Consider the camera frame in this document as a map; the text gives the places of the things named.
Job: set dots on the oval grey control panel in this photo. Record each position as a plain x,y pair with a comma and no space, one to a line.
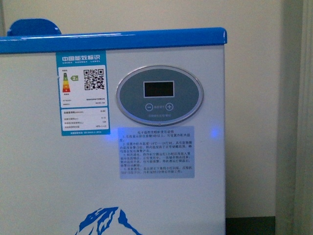
159,95

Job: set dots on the white instruction sticker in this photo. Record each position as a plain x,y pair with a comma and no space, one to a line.
156,152

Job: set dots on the white blue chest freezer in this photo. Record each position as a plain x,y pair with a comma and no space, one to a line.
70,185

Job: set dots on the blue energy efficiency label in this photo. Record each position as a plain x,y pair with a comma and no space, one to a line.
83,93

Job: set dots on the white curtain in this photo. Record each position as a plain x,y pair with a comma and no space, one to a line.
294,158

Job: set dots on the blue lid handle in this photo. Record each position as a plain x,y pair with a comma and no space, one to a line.
33,27

